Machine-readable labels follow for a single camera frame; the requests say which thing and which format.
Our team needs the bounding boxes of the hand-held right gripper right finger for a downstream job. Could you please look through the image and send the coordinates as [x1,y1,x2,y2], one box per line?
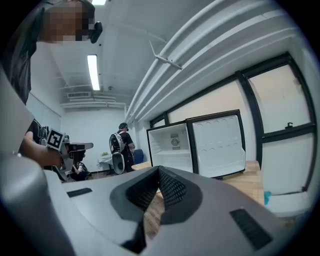
[158,164,204,226]

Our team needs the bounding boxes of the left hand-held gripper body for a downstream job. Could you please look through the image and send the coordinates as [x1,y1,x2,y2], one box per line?
[45,128,94,182]

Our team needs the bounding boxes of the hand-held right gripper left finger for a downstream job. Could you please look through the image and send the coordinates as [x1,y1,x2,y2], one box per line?
[109,165,161,254]

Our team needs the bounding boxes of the black mini fridge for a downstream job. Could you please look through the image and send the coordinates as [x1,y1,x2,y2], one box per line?
[146,109,247,180]

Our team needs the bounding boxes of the person's left forearm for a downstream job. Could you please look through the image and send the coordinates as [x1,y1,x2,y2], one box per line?
[19,130,63,168]

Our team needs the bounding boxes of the blue chair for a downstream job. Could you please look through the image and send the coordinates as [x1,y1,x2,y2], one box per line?
[132,149,145,165]

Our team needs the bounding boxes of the white shell seat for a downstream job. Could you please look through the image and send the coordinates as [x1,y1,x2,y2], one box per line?
[111,152,126,175]

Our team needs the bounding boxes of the white cloth covered table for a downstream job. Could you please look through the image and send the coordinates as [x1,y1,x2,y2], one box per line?
[96,151,113,174]

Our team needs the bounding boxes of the white ceiling air vent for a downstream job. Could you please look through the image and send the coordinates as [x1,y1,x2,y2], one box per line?
[67,91,91,99]

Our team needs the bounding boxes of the white backpack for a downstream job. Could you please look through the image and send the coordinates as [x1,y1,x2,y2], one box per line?
[109,132,126,155]

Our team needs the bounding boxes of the black framed window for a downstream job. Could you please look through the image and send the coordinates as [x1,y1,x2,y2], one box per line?
[236,51,318,195]
[149,111,171,129]

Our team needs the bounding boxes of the person's black clothing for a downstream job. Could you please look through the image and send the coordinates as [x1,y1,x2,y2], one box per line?
[0,4,50,146]

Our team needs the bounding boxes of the person's head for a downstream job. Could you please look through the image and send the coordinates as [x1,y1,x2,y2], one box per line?
[37,0,97,45]

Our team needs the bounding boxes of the black head camera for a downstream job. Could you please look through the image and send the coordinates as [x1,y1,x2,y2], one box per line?
[89,21,104,45]

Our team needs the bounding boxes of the white ceiling duct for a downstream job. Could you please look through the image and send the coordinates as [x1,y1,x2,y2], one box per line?
[124,0,310,124]

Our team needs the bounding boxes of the white pipe bracket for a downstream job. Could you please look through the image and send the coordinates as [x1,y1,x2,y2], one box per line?
[149,39,184,71]

